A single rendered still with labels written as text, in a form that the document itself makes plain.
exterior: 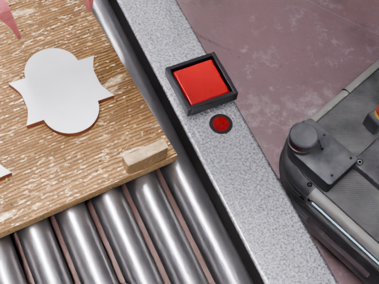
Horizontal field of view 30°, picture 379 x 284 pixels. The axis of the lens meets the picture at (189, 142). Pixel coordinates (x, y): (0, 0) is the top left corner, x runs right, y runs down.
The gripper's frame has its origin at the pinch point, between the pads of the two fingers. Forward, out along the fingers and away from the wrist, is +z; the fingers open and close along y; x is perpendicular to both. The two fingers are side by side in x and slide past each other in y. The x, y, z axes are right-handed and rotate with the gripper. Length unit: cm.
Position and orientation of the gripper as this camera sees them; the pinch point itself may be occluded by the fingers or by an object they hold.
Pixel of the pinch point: (52, 17)
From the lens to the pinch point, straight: 94.0
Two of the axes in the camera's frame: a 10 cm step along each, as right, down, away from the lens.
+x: 4.5, 6.7, -5.9
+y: -8.9, 4.0, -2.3
